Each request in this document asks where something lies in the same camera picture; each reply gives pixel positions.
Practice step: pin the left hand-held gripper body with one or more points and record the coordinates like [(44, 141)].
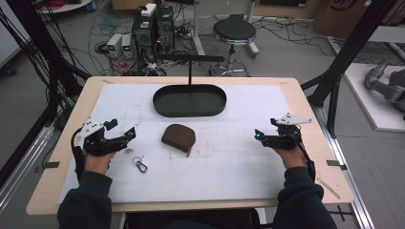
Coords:
[(95, 140)]

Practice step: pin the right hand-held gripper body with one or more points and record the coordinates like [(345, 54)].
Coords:
[(286, 133)]

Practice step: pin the metal keyring with carabiner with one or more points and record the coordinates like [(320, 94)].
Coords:
[(139, 162)]

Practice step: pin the brown leather pouch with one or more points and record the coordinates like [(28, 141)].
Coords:
[(178, 137)]

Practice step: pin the black oval tray with T-bar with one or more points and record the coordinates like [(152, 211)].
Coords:
[(189, 103)]

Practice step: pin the person's left hand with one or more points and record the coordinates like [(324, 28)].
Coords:
[(98, 162)]

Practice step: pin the person's right hand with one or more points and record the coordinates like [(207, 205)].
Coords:
[(290, 157)]

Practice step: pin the dark tape piece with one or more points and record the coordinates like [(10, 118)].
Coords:
[(336, 163), (51, 164)]

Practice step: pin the white table mat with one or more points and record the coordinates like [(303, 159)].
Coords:
[(223, 178)]

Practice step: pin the tan tape strip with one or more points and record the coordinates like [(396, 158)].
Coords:
[(328, 188)]

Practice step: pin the grey bench power supply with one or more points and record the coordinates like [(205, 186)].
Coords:
[(114, 45), (127, 45)]

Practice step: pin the white platform board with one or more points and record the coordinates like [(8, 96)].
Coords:
[(366, 105)]

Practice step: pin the black computer tower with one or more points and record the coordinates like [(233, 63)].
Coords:
[(144, 31), (165, 27)]

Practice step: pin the black round stool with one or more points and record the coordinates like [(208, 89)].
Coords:
[(234, 31)]

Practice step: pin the person's lap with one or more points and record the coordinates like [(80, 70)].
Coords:
[(191, 221)]

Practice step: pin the white box on computer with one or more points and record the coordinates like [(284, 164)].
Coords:
[(148, 9)]

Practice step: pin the white table leg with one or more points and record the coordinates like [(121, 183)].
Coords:
[(197, 28)]

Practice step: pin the cardboard box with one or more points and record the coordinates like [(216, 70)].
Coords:
[(337, 16)]

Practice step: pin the aluminium floor rail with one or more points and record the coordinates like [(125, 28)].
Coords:
[(22, 168), (347, 178)]

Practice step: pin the black metal frame post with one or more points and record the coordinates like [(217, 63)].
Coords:
[(350, 51)]

